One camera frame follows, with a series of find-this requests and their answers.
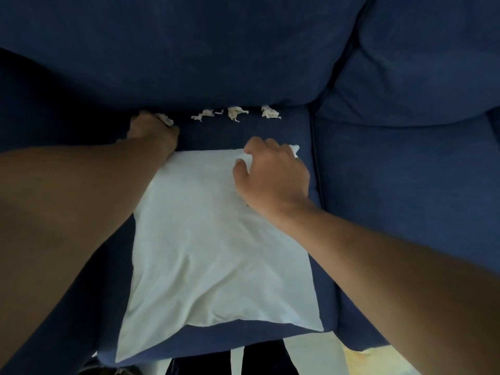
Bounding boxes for person's left hand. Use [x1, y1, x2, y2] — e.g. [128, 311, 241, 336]
[128, 111, 180, 162]

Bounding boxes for person's right hand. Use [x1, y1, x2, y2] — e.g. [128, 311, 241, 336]
[233, 136, 313, 224]

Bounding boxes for white pillow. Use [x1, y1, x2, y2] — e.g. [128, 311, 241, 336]
[115, 145, 324, 364]

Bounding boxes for person's left forearm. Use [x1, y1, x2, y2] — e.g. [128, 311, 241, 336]
[0, 136, 166, 375]

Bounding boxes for person's right forearm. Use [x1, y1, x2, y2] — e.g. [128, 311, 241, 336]
[270, 199, 500, 375]

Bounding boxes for blue sofa back cushion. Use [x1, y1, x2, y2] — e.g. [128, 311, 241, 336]
[0, 0, 371, 114]
[314, 0, 500, 128]

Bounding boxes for person's dark trousers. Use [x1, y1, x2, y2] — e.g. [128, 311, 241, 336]
[164, 339, 301, 375]

